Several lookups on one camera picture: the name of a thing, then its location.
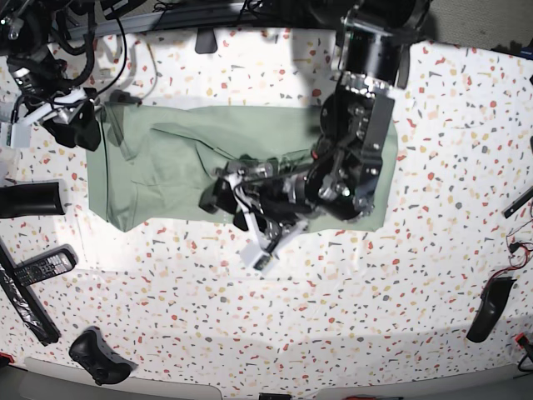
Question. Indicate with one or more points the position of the long black bar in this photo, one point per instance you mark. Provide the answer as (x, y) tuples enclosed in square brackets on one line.
[(26, 304)]

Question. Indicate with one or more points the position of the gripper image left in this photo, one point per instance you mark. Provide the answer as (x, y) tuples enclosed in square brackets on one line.
[(75, 109)]

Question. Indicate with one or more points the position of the clear plastic parts bag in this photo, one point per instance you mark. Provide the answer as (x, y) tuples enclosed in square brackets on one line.
[(9, 160)]

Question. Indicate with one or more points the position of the black game controller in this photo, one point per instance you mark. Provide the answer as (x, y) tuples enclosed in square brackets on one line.
[(87, 352)]

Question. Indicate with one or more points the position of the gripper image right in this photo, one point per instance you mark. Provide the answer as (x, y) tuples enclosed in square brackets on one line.
[(266, 198)]

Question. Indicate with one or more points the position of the small black stick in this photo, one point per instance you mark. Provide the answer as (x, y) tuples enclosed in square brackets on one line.
[(516, 205)]

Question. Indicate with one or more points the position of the grey monitor stand base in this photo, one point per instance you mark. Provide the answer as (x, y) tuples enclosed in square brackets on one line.
[(206, 42)]

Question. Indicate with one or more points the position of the black TV remote control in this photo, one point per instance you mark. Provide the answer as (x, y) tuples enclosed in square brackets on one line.
[(50, 264)]

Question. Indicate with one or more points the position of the green T-shirt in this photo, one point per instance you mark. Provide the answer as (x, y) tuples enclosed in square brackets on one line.
[(156, 162)]

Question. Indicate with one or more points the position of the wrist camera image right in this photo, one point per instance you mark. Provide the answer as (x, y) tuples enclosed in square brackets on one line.
[(256, 258)]

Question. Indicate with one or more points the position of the black curved handle right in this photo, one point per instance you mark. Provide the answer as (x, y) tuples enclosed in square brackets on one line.
[(493, 303)]

